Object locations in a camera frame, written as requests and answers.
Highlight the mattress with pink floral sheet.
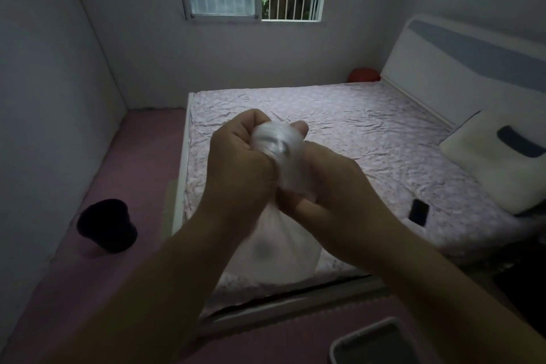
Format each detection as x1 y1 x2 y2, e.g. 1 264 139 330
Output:
183 81 546 317

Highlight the white bed frame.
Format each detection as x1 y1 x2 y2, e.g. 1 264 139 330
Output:
170 14 546 334

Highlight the clear plastic bag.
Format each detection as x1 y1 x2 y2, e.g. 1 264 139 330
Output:
226 120 323 286

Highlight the person's right hand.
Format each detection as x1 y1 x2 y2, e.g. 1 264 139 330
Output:
277 119 404 271

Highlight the black smartphone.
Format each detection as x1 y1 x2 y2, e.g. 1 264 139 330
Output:
408 199 431 227

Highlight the white cat litter tray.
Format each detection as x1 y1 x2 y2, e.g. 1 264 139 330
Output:
329 316 427 364

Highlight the red object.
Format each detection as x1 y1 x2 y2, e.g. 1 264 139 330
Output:
348 67 381 84

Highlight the dark waste bin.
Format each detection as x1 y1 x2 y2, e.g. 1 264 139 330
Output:
76 198 138 254

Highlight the person's left hand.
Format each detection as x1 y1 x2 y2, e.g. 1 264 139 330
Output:
198 108 280 234

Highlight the cream pillow with dark patch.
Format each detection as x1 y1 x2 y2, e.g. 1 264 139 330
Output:
439 110 546 216

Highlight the pink foam floor mat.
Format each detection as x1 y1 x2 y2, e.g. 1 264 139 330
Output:
0 107 449 364

